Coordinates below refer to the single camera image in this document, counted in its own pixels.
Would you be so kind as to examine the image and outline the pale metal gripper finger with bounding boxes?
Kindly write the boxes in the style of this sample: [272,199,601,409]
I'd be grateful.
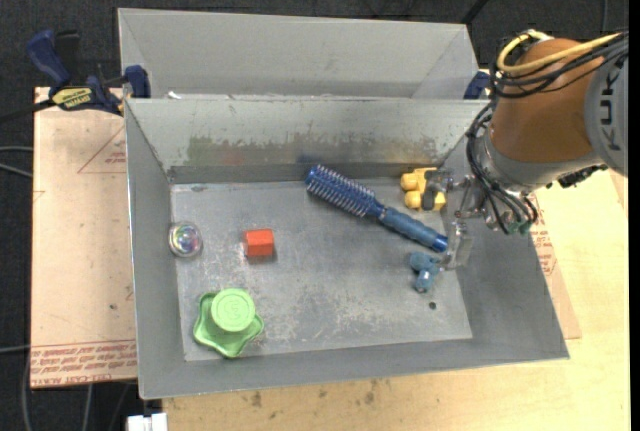
[441,221,475,271]
[423,170,455,201]

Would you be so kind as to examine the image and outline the yellow and grey toy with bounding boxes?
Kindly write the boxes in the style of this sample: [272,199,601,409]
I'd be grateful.
[399,167,448,213]

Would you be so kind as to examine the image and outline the small blue-grey toy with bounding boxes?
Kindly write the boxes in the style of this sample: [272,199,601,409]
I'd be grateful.
[408,251,444,295]

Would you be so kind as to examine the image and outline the blue hairbrush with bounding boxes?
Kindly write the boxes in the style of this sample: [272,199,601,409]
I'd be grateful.
[304,163,449,252]

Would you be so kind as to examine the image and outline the grey metal bin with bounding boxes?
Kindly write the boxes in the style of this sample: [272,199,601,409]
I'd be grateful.
[117,7,571,401]

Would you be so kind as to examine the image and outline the red block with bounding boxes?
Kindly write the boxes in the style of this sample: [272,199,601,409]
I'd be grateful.
[242,227,277,261]

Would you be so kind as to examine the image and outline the green star-shaped cup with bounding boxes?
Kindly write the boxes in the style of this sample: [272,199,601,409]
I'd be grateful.
[192,287,266,361]

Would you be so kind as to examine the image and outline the clear iridescent ball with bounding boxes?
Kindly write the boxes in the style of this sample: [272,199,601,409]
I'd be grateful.
[167,220,205,260]

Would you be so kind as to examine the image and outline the brown cardboard board red print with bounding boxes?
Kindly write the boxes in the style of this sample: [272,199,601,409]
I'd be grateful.
[29,86,584,391]

